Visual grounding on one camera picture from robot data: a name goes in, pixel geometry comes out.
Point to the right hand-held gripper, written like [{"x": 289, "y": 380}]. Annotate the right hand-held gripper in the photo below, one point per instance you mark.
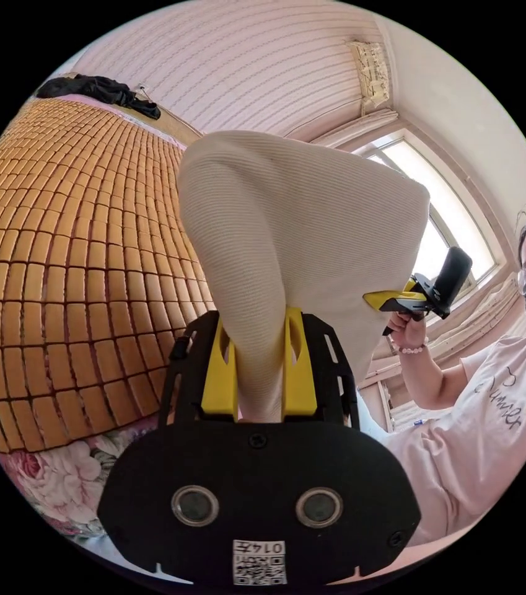
[{"x": 411, "y": 304}]

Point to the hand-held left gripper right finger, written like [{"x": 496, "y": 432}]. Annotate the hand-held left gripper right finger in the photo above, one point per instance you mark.
[{"x": 299, "y": 386}]

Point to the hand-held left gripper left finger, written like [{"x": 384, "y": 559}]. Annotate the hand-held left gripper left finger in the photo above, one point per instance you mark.
[{"x": 218, "y": 381}]

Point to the white pants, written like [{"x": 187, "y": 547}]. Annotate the white pants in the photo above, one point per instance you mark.
[{"x": 290, "y": 241}]

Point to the person's right forearm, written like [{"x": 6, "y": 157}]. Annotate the person's right forearm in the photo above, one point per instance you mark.
[{"x": 434, "y": 381}]

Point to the person's right hand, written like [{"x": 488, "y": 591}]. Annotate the person's right hand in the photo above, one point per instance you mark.
[{"x": 406, "y": 332}]

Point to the window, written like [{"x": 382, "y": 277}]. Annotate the window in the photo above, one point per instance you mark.
[{"x": 434, "y": 209}]

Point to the person's body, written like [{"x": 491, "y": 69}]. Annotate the person's body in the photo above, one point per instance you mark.
[{"x": 490, "y": 409}]

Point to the bed with woven mat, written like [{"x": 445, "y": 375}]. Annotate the bed with woven mat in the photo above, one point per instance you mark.
[{"x": 58, "y": 260}]

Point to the pile of clothes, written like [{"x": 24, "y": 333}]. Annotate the pile of clothes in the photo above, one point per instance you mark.
[{"x": 104, "y": 90}]

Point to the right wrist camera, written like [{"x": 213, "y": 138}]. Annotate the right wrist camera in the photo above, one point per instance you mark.
[{"x": 453, "y": 279}]

